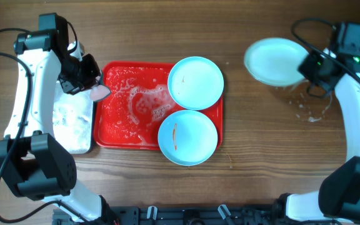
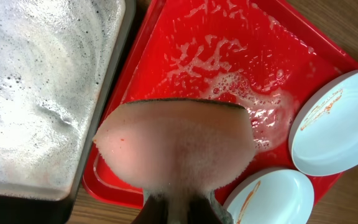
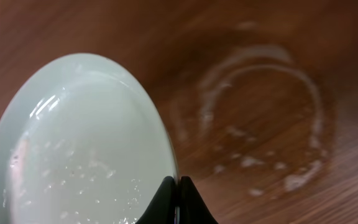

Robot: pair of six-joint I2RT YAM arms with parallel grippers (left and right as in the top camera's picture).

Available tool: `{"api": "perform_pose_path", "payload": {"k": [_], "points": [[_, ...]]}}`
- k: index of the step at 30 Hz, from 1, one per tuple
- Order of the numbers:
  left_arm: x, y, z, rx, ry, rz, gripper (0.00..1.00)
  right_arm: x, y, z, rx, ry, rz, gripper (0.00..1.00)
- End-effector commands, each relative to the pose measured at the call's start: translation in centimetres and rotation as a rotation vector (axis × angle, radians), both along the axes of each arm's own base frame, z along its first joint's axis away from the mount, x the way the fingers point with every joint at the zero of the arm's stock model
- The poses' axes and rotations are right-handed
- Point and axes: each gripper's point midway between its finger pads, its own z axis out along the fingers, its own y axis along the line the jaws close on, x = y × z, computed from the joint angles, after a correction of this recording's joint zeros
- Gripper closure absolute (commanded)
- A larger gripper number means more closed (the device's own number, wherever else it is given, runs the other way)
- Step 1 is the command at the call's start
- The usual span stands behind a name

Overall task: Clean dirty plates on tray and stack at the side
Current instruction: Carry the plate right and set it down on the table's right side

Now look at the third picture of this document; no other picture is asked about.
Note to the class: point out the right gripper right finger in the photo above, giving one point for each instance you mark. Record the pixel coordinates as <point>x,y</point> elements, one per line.
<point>193,210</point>

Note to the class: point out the light blue plate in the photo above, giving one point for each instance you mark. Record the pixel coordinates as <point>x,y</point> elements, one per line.
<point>81,142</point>

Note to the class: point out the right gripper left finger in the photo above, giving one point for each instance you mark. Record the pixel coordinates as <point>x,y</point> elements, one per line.
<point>161,209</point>

